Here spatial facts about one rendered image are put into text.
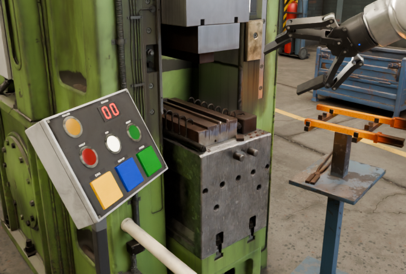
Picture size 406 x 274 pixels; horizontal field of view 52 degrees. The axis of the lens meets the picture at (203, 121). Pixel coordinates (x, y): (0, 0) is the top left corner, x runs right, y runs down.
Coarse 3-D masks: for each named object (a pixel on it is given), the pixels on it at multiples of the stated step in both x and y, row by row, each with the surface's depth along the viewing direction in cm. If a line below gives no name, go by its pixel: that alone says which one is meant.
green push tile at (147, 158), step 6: (144, 150) 122; (150, 150) 124; (138, 156) 119; (144, 156) 121; (150, 156) 123; (156, 156) 125; (144, 162) 120; (150, 162) 122; (156, 162) 124; (144, 168) 119; (150, 168) 121; (156, 168) 123; (150, 174) 120
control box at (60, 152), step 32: (128, 96) 126; (32, 128) 101; (64, 128) 102; (96, 128) 111; (128, 128) 121; (64, 160) 99; (96, 160) 106; (160, 160) 127; (64, 192) 102; (128, 192) 112
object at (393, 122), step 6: (318, 108) 203; (324, 108) 200; (330, 108) 198; (336, 108) 197; (342, 108) 197; (342, 114) 195; (348, 114) 193; (354, 114) 191; (360, 114) 189; (366, 114) 188; (372, 114) 188; (372, 120) 186; (384, 120) 183; (390, 120) 181; (396, 120) 180; (402, 120) 178; (390, 126) 181; (396, 126) 181; (402, 126) 179
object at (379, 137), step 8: (304, 120) 182; (312, 120) 180; (328, 128) 175; (336, 128) 173; (344, 128) 170; (352, 128) 170; (360, 136) 167; (368, 136) 165; (376, 136) 161; (384, 136) 160; (392, 136) 160; (392, 144) 159; (400, 144) 158
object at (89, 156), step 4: (84, 152) 104; (88, 152) 105; (92, 152) 106; (84, 156) 104; (88, 156) 105; (92, 156) 106; (84, 160) 103; (88, 160) 104; (92, 160) 105; (88, 164) 104; (92, 164) 105
